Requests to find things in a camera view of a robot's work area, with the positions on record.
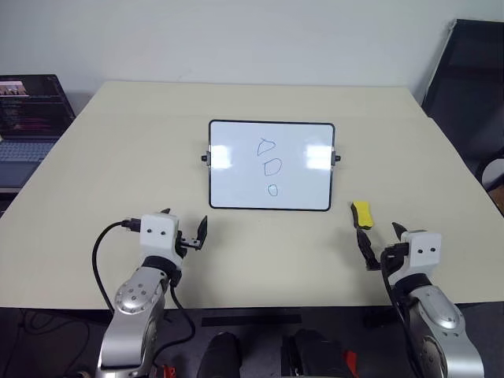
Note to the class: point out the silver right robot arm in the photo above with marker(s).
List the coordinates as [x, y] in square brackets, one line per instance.
[437, 327]

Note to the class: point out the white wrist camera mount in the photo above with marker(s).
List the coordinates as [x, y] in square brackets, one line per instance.
[423, 252]
[157, 236]

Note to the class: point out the yellow and black eraser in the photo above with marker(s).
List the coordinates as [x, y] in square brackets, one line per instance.
[363, 214]

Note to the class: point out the white round object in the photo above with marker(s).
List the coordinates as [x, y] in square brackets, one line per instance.
[494, 175]

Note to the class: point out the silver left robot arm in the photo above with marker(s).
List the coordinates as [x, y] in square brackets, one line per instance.
[136, 299]

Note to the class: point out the black-framed small whiteboard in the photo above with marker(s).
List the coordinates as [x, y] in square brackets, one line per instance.
[271, 165]

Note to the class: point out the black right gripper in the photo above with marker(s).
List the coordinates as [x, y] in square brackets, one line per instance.
[395, 256]

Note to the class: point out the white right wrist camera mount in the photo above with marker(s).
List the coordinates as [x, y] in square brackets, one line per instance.
[423, 252]

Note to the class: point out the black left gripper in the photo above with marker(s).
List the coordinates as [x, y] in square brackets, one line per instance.
[190, 243]

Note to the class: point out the open laptop computer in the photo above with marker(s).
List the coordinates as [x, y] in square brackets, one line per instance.
[27, 118]

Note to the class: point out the small red object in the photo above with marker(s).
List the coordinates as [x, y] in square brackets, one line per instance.
[350, 362]
[169, 372]

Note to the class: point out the dark rounded shape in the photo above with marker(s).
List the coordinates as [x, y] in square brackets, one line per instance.
[219, 356]
[315, 354]

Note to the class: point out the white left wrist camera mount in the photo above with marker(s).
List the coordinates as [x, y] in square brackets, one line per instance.
[157, 236]

